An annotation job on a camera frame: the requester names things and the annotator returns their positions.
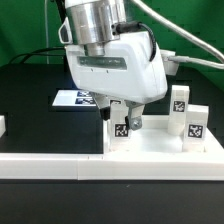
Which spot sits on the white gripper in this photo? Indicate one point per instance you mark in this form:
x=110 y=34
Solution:
x=124 y=72

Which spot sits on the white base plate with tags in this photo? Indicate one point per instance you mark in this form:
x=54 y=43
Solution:
x=74 y=98

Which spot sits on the white square table top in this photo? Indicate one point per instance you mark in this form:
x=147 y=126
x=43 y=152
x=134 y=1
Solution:
x=154 y=138

